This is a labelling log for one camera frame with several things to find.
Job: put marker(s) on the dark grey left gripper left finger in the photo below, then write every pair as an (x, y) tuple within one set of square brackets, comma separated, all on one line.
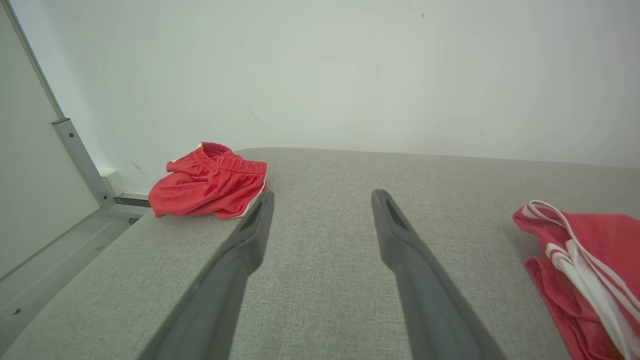
[(220, 300)]

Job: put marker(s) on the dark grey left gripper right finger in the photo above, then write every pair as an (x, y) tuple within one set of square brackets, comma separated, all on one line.
[(430, 305)]

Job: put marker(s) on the red shorts white side stripe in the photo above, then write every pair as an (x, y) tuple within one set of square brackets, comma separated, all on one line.
[(210, 190)]

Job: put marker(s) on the red garment stack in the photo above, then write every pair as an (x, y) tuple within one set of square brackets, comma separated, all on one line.
[(600, 235)]

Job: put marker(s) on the pale partition panel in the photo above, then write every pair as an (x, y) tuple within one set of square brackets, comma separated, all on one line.
[(30, 175)]

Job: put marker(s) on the white wall trunking block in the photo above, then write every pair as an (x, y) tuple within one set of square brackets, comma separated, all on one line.
[(114, 182)]

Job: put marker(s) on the grey metal frame post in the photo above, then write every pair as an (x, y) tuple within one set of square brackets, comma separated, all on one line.
[(80, 155)]

